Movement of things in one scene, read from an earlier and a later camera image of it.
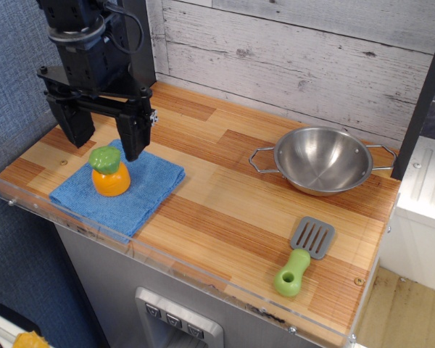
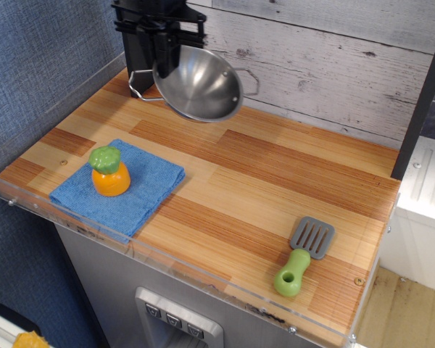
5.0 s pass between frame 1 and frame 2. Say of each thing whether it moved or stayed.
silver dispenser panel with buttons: stayed
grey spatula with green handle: stayed
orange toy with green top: stayed
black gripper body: moved
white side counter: stayed
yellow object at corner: stayed
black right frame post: stayed
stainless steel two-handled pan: moved
